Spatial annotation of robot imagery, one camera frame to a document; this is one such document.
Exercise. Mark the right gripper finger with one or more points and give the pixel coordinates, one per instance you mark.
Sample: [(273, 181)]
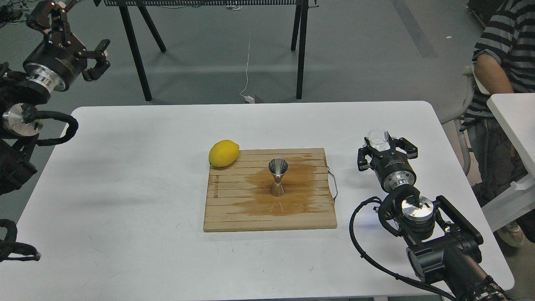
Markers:
[(402, 148), (367, 156)]

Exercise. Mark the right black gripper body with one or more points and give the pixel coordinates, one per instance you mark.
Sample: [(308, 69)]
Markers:
[(392, 172)]

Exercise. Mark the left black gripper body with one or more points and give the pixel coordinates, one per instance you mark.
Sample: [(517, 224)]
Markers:
[(53, 67)]

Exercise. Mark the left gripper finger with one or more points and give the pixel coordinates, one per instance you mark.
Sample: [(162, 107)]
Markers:
[(100, 56), (49, 17)]

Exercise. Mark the clear glass measuring cup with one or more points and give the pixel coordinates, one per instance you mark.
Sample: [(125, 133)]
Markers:
[(379, 139)]

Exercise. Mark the steel double jigger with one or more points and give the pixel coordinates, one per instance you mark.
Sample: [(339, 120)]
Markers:
[(278, 167)]

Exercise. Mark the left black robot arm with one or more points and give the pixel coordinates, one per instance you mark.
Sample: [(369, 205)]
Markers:
[(23, 126)]

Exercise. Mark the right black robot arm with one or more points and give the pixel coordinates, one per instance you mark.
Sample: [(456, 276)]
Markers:
[(442, 245)]

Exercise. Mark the white office chair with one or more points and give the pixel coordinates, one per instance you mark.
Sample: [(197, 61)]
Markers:
[(457, 117)]

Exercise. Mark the wooden cutting board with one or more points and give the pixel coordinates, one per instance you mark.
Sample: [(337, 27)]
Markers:
[(238, 196)]

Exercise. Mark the person in striped shirt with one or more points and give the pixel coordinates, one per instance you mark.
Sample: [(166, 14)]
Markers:
[(504, 57)]

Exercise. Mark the yellow lemon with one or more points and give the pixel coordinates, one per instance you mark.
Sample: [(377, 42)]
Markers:
[(223, 153)]

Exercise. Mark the black metal table frame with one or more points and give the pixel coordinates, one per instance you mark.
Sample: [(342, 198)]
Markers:
[(171, 51)]

